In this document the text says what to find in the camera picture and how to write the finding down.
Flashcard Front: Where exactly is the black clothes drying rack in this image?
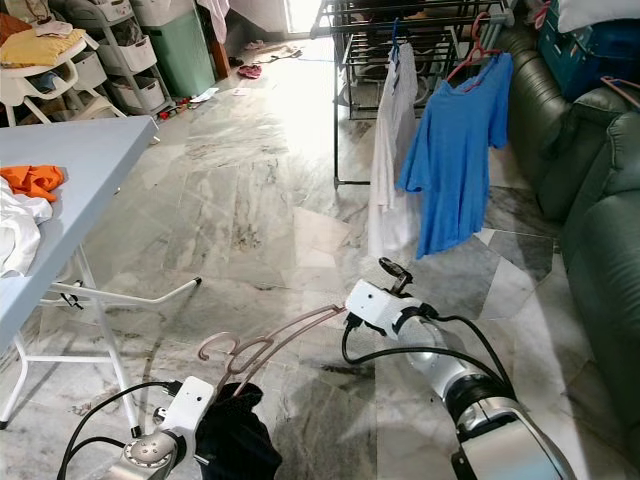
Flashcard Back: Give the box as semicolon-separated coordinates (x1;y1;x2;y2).
318;0;536;189

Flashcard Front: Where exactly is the dark green sofa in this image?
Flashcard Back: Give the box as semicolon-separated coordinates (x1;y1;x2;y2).
500;20;640;461

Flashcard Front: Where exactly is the white shirt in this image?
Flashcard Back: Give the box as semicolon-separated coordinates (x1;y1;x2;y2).
0;178;54;278

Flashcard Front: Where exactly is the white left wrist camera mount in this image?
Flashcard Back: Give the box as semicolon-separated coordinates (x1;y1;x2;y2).
163;377;214;446

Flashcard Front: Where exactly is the pink towel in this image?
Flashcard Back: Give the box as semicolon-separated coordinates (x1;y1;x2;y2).
198;0;231;36

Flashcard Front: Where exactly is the navy garment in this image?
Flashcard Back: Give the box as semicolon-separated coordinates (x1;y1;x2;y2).
195;383;283;480

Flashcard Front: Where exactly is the white storage trolley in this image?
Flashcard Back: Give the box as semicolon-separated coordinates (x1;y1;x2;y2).
65;0;171;113

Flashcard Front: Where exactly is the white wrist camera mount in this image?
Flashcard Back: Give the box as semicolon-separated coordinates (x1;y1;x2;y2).
163;377;214;446
345;280;411;341

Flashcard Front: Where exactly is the orange cloth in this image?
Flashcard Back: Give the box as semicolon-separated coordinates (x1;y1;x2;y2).
0;165;66;203

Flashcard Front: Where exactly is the blue shirt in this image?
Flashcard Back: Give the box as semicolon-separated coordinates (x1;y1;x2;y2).
397;52;513;261

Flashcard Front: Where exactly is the blue clothes hanger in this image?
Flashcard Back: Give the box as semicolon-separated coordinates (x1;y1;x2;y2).
388;18;406;66

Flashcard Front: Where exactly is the beige floor mat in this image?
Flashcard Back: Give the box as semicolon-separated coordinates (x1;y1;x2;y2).
245;40;304;63

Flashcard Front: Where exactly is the blue plastic box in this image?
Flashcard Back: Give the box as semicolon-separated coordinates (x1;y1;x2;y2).
538;0;640;101

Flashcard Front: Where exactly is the grey folding table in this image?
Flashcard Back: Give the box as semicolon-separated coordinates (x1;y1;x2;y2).
0;117;203;441

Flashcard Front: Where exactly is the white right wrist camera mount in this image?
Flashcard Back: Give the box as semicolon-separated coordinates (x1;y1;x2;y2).
345;280;411;341

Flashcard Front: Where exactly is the pink clothes hanger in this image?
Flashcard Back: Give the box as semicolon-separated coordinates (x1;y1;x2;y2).
198;305;346;396
598;75;640;111
448;12;506;86

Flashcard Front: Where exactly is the cream baby high chair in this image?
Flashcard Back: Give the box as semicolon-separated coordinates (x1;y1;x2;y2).
0;25;116;111

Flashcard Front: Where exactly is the green plastic storage bin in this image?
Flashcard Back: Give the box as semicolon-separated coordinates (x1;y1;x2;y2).
140;5;216;99

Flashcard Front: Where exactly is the white pillow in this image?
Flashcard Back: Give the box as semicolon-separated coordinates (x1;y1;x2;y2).
558;0;640;33

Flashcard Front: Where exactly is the large white garment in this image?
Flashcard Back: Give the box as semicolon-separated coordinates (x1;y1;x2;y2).
368;42;421;261

